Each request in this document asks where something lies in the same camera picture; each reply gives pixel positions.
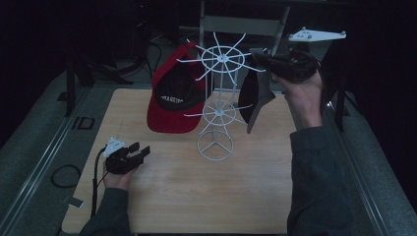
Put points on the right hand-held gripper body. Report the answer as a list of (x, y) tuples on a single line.
[(295, 65)]

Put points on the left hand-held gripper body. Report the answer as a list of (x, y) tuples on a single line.
[(119, 162)]

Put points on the grey sun visor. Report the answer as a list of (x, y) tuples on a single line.
[(262, 95)]

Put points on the red and black cap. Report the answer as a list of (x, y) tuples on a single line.
[(170, 119)]

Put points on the person's left hand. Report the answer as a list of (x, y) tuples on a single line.
[(118, 180)]

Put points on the person's right hand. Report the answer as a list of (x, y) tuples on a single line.
[(303, 98)]

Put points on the black tripod stand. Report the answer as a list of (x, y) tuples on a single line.
[(341, 98), (70, 85)]

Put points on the grey tape piece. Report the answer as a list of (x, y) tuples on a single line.
[(76, 202)]

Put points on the grey metal stand frame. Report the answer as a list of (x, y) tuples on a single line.
[(241, 25)]

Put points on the black rectangular frame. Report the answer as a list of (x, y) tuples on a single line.
[(78, 123)]

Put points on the metal floor rail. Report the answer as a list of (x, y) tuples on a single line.
[(42, 157), (360, 177)]

